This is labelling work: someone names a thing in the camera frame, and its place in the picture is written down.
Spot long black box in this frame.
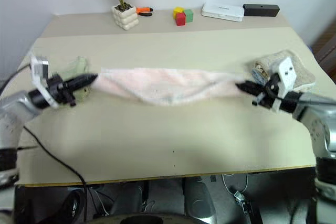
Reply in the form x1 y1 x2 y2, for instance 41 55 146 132
243 4 280 18

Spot white bubbly plant pot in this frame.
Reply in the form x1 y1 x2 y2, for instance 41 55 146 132
111 3 140 31

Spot pale green towel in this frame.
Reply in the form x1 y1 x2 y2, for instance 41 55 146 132
51 56 91 104

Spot dark rounded shape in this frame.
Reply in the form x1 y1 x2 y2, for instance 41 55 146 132
14 185 89 224

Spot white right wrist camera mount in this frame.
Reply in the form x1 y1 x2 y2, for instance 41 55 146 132
271 56 298 112

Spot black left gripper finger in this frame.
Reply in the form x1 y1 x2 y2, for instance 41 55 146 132
71 79 98 91
68 73 99 84

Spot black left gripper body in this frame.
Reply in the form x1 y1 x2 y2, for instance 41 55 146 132
48 73 77 108

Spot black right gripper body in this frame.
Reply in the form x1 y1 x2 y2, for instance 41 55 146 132
251 72 281 110

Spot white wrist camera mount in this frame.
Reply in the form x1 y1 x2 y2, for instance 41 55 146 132
29 54 60 109
271 56 298 112

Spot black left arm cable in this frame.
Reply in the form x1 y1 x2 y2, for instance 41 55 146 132
0 62 33 91

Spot grey rounded shape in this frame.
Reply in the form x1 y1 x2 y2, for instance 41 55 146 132
183 176 219 224
111 178 185 217

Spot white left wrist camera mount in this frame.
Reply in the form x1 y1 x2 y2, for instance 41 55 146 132
29 54 60 109

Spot red wooden block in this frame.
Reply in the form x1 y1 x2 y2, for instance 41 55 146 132
175 12 186 27

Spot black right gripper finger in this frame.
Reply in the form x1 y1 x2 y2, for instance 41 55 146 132
235 80 266 90
237 87 265 97

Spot thin white cable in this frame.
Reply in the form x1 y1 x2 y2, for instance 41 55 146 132
222 173 249 194

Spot orange handled pliers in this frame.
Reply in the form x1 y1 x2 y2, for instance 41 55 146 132
135 6 154 17

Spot brown wooden furniture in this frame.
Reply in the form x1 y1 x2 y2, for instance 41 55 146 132
309 21 336 78

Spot folded beige towel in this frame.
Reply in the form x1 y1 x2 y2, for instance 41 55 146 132
247 49 316 91

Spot pink towel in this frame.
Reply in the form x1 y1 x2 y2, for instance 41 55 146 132
93 67 246 108

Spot thin black cable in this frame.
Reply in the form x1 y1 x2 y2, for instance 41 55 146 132
16 126 88 224

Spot small metal clip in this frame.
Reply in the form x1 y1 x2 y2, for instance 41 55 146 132
233 190 245 203

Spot flat white box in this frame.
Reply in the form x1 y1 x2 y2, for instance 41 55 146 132
201 2 245 23

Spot green wooden block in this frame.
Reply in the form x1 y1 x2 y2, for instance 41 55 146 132
183 9 194 23

